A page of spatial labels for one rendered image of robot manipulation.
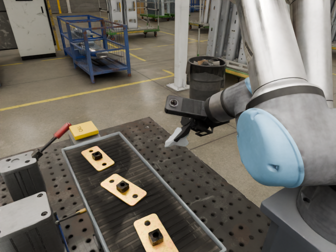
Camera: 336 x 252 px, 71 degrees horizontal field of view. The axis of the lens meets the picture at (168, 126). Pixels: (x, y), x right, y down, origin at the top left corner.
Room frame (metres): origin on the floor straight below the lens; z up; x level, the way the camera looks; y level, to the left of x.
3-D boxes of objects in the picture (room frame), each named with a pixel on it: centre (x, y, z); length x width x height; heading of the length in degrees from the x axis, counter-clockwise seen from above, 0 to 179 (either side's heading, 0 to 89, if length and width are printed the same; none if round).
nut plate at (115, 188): (0.31, 0.08, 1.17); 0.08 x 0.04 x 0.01; 53
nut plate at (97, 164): (0.40, 0.15, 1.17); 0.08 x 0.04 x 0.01; 41
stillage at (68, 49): (6.05, 2.10, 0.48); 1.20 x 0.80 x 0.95; 31
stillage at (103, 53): (4.84, 1.40, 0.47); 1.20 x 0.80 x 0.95; 34
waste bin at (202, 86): (2.95, -0.49, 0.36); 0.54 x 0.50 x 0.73; 122
